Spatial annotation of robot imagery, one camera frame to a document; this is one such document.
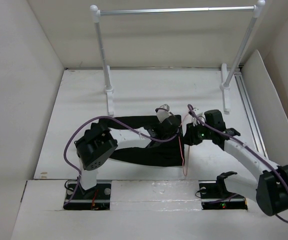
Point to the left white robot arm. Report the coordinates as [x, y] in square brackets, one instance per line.
[141, 140]

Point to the white foam block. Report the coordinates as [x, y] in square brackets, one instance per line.
[155, 195]

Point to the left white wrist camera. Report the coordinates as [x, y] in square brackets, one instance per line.
[163, 112]

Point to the black trousers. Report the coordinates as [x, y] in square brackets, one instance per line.
[154, 154]

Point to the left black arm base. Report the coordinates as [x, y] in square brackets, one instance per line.
[97, 198]

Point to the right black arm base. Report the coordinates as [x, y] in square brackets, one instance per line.
[212, 199]

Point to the pink wire hanger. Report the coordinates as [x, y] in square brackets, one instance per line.
[184, 157]

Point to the white and silver clothes rack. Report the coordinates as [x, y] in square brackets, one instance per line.
[214, 36]

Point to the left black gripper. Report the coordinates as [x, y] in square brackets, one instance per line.
[176, 131]

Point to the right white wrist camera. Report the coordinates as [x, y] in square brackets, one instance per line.
[196, 113]

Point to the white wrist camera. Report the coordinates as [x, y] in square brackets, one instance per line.
[163, 112]
[196, 113]

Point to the aluminium rail right side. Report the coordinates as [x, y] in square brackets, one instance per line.
[257, 138]

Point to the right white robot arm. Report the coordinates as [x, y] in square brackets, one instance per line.
[269, 188]

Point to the orange zip tie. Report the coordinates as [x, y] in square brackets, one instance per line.
[93, 199]

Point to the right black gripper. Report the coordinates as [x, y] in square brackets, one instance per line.
[190, 138]

